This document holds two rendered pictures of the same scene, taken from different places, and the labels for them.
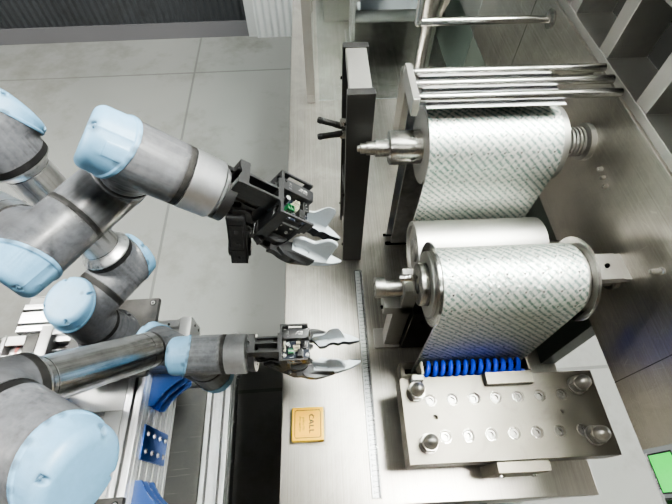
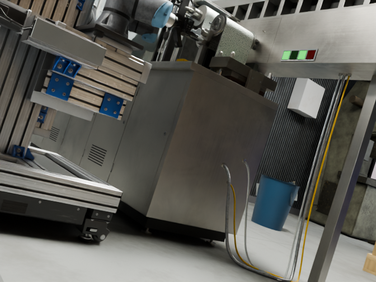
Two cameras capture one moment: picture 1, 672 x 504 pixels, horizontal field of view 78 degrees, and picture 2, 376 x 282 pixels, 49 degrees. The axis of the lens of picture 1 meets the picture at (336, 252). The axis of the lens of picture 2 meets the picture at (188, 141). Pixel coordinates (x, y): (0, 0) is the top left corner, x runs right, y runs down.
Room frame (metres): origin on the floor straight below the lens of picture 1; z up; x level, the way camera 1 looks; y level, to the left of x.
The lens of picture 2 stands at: (-1.76, 1.12, 0.45)
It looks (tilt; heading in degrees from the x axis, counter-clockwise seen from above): 2 degrees up; 328
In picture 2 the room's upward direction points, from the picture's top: 18 degrees clockwise
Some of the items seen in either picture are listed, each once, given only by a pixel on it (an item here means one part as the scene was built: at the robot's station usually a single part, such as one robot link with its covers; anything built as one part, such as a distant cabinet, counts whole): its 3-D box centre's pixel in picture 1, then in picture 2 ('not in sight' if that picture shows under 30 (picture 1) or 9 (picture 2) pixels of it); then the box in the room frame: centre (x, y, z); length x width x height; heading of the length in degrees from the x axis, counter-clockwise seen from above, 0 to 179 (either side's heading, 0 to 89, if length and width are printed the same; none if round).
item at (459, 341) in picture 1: (485, 341); (232, 53); (0.29, -0.29, 1.11); 0.23 x 0.01 x 0.18; 93
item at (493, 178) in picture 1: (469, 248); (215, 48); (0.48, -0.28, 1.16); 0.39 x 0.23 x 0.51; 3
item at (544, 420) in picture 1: (500, 417); (243, 74); (0.17, -0.33, 1.00); 0.40 x 0.16 x 0.06; 93
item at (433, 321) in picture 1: (429, 284); (217, 24); (0.34, -0.16, 1.25); 0.15 x 0.01 x 0.15; 3
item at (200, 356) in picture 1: (199, 355); not in sight; (0.26, 0.26, 1.11); 0.11 x 0.08 x 0.09; 92
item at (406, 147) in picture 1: (404, 147); (196, 13); (0.59, -0.13, 1.33); 0.06 x 0.06 x 0.06; 3
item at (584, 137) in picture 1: (567, 142); not in sight; (0.61, -0.44, 1.33); 0.07 x 0.07 x 0.07; 3
